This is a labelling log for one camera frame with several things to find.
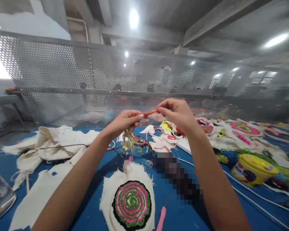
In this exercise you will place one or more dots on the mixed yarn bundle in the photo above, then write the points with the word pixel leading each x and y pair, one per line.
pixel 131 142

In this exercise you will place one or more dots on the person's right hand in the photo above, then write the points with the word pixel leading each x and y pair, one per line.
pixel 180 115

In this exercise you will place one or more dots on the heap of coloured yarn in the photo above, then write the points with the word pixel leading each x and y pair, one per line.
pixel 287 179

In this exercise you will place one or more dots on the perforated metal screen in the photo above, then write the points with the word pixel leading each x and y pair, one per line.
pixel 91 79

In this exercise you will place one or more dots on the pink punch needle tool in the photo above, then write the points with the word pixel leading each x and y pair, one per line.
pixel 161 217

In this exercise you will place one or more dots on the green yarn bunch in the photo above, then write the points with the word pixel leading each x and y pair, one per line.
pixel 222 158

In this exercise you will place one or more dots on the crumpled cream cloth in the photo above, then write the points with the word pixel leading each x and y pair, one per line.
pixel 50 146

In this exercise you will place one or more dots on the cream cloth with round embroidery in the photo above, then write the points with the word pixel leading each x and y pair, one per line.
pixel 131 204

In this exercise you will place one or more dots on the grey metal bench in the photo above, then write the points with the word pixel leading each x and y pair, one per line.
pixel 7 103

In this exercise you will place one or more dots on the pile of embroidered cream cloths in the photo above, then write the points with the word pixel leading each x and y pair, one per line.
pixel 240 137

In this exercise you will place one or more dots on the orange yarn strand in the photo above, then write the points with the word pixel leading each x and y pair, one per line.
pixel 149 113

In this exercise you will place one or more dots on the flat cream cloth strip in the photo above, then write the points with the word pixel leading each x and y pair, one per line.
pixel 36 199

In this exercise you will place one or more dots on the wooden embroidery hoop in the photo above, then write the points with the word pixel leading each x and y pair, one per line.
pixel 111 145

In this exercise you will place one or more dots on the yellow tub with purple label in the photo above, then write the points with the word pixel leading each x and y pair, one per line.
pixel 254 172

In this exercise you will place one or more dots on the thin wooden stick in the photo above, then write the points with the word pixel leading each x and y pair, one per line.
pixel 27 184

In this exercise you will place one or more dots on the person's left hand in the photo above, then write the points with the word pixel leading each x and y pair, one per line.
pixel 121 122

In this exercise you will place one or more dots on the cream cloth with face embroidery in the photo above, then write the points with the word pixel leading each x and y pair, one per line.
pixel 167 140

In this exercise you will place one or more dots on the oval ceiling light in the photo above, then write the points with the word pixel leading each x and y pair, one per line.
pixel 277 40
pixel 133 18

